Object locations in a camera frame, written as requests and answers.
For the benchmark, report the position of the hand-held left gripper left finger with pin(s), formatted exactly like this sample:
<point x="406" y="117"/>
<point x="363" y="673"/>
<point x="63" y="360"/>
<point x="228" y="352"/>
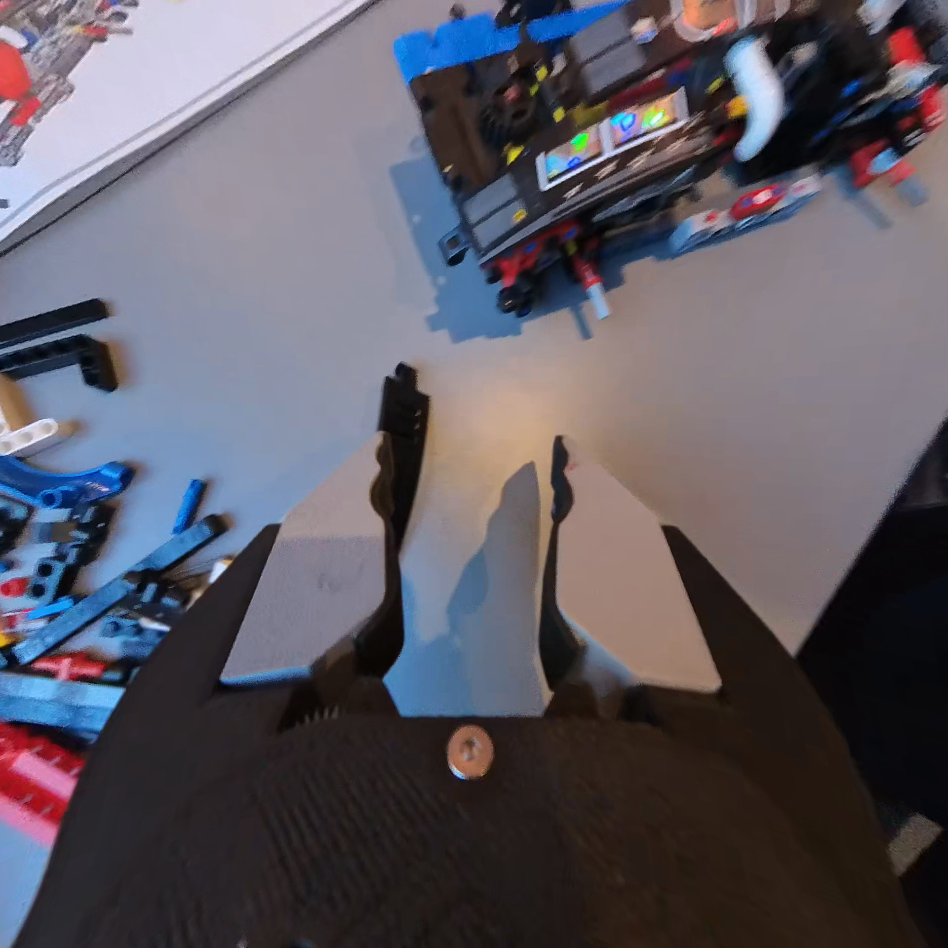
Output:
<point x="311" y="592"/>

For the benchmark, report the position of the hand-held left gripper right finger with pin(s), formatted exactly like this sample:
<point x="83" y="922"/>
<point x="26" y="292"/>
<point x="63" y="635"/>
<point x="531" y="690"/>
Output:
<point x="629" y="592"/>

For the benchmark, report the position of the black curved brick panel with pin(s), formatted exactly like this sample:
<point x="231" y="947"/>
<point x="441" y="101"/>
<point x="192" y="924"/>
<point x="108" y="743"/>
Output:
<point x="407" y="444"/>

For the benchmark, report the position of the black starred brick panel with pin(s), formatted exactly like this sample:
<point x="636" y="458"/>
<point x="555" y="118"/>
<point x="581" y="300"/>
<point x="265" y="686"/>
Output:
<point x="637" y="159"/>

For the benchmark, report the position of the toy brick car model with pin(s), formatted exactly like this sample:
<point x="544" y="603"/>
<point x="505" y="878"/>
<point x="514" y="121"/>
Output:
<point x="459" y="111"/>

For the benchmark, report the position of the pile of loose toy bricks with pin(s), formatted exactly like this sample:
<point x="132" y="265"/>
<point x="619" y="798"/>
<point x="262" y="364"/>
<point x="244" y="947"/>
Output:
<point x="74" y="629"/>

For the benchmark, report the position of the open instruction booklet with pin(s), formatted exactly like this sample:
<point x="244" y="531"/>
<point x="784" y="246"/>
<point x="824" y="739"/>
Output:
<point x="185" y="67"/>

